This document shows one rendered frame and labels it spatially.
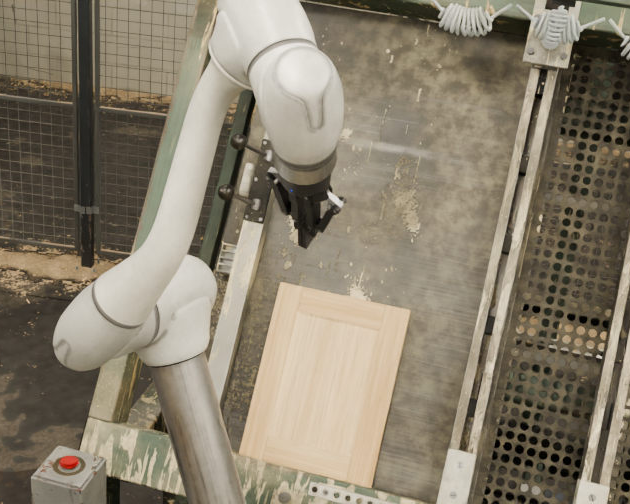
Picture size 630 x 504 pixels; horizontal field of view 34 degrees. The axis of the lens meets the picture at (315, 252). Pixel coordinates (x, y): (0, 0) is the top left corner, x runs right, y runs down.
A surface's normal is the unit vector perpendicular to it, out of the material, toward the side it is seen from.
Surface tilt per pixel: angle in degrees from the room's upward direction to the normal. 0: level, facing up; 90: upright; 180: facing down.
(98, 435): 55
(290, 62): 40
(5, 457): 0
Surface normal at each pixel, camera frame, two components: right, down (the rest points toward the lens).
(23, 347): 0.09, -0.89
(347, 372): -0.18, -0.17
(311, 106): 0.29, 0.67
